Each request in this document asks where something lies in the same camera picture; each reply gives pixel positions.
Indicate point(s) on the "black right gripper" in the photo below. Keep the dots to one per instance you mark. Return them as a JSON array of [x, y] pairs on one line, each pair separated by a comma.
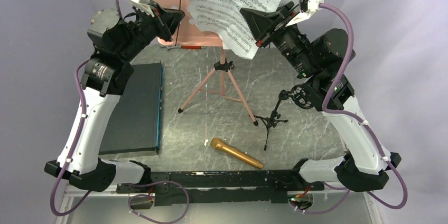
[[261, 24]]

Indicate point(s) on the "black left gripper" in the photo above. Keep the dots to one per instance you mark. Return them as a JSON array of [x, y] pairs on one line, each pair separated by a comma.
[[169, 19]]

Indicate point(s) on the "pink perforated music stand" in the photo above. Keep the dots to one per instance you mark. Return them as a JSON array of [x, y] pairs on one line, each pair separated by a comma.
[[212, 60]]

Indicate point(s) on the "black microphone tripod stand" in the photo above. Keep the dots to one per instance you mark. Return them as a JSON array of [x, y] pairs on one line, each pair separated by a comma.
[[280, 114]]

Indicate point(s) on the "gold microphone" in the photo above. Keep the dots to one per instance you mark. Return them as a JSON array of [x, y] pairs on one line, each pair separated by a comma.
[[220, 145]]

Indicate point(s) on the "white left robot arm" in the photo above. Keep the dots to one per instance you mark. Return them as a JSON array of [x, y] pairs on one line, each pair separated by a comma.
[[100, 88]]

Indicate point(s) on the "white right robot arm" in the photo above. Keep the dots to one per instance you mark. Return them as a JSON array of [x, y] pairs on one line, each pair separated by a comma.
[[364, 167]]

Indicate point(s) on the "red grey wrench tool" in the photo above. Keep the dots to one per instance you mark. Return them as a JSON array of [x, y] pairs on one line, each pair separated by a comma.
[[190, 47]]

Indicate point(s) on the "black folder book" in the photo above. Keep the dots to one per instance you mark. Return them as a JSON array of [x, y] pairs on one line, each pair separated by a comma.
[[135, 124]]

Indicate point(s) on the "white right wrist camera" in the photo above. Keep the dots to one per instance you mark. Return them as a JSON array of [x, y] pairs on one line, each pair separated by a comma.
[[303, 11]]

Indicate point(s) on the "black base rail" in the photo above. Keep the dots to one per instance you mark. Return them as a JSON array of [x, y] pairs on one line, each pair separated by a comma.
[[274, 186]]

